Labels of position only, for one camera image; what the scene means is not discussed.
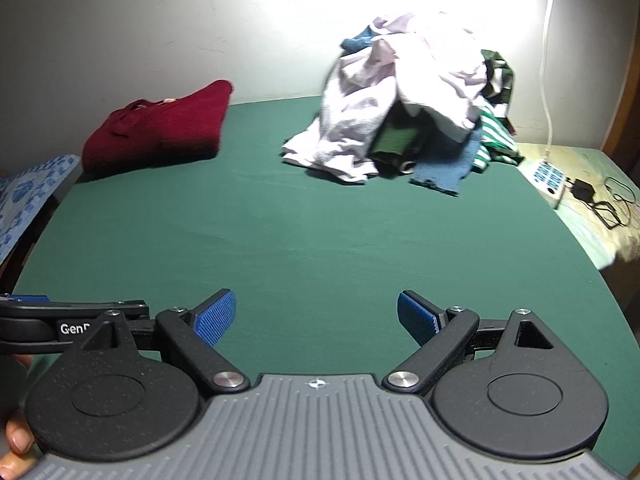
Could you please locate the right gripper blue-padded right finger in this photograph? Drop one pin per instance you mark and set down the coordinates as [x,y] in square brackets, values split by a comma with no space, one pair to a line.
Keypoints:
[442,336]

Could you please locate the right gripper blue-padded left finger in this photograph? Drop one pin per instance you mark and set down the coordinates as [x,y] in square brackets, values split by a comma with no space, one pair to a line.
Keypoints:
[187,339]

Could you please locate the white polo shirt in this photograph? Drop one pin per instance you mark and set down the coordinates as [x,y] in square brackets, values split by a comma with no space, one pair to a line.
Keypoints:
[338,139]

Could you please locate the person's left hand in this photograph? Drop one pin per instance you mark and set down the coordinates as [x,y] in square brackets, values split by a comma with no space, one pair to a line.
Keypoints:
[18,444]

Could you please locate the blue white patterned cloth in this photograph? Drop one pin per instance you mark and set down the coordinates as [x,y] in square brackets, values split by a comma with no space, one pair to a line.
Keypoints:
[24,194]

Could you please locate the blue knit garment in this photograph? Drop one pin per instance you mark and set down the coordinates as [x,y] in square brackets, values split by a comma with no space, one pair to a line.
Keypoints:
[445,167]

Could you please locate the white power strip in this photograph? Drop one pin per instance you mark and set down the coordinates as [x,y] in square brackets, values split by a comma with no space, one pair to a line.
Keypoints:
[547,180]

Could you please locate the green white striped shirt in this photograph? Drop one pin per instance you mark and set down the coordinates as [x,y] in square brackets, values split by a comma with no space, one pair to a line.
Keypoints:
[497,141]

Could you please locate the dark green knit sweater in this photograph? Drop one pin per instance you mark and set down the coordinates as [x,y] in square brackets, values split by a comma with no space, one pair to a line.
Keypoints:
[398,141]

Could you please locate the black charger adapter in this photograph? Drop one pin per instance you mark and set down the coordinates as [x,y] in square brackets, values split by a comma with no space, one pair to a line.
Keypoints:
[583,191]

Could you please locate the folded dark red sweater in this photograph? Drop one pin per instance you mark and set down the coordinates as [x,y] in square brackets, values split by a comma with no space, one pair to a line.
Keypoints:
[149,134]

